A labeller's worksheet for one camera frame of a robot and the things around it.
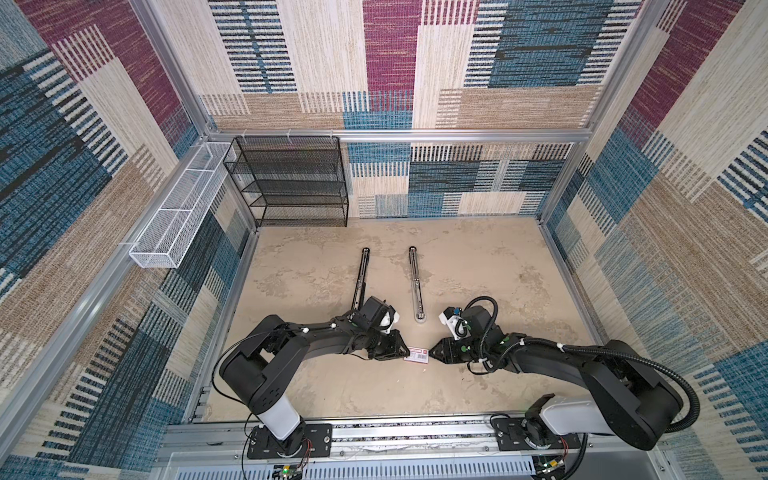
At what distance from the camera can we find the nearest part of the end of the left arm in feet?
2.39

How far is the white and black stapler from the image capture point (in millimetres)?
956

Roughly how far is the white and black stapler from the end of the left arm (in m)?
0.13
